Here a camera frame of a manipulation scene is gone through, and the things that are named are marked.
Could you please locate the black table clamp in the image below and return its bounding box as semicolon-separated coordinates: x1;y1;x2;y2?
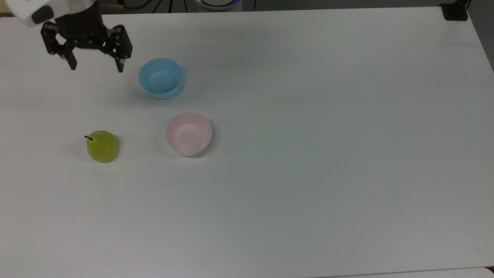
440;0;472;21

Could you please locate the green pear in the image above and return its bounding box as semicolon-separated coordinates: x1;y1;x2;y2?
84;130;118;163

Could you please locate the blue plastic bowl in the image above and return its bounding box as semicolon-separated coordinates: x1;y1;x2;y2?
138;58;184;100

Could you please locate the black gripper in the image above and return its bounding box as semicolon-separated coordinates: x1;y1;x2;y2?
40;5;133;73

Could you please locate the pink plastic bowl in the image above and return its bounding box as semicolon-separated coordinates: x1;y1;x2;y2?
165;112;213;157

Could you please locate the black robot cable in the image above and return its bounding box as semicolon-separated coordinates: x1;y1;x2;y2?
96;0;186;12

